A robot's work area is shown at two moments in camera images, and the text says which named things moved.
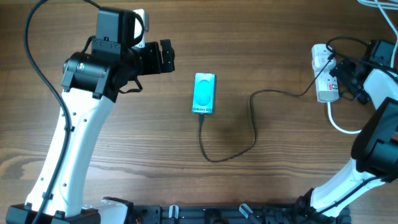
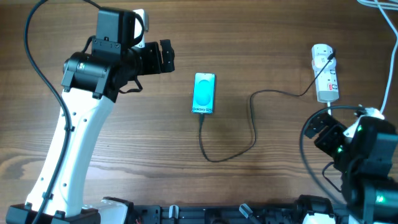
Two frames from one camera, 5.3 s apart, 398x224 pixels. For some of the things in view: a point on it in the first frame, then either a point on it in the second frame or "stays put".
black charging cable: (202, 154) stays put
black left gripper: (155, 66) stays put
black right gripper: (343, 68) to (334, 129)
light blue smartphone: (204, 93) stays put
